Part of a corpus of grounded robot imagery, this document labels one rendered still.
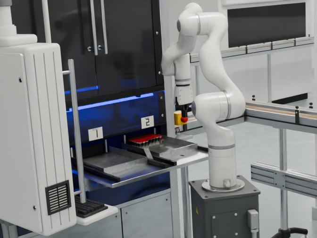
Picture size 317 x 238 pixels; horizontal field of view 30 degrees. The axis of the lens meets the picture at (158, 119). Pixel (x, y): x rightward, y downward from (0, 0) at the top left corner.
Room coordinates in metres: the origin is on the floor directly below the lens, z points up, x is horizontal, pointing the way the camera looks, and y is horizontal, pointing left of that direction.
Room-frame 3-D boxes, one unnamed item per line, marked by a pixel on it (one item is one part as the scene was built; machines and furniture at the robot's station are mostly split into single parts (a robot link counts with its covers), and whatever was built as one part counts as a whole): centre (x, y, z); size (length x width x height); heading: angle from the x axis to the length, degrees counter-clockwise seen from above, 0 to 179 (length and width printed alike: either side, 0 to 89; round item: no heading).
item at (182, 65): (3.06, -0.13, 1.34); 0.09 x 0.08 x 0.13; 103
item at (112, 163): (2.92, 0.28, 0.90); 0.34 x 0.26 x 0.04; 38
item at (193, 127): (3.66, -0.26, 0.92); 0.69 x 0.16 x 0.16; 128
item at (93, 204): (2.54, 0.44, 0.82); 0.40 x 0.14 x 0.02; 47
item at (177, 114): (3.38, -0.12, 1.00); 0.08 x 0.07 x 0.07; 38
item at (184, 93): (3.06, -0.14, 1.19); 0.10 x 0.08 x 0.11; 128
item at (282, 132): (3.67, -0.79, 0.46); 0.09 x 0.09 x 0.77; 38
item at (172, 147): (3.13, 0.01, 0.90); 0.34 x 0.26 x 0.04; 38
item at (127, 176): (2.97, 0.10, 0.87); 0.70 x 0.48 x 0.02; 128
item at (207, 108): (2.50, -0.24, 1.16); 0.19 x 0.12 x 0.24; 103
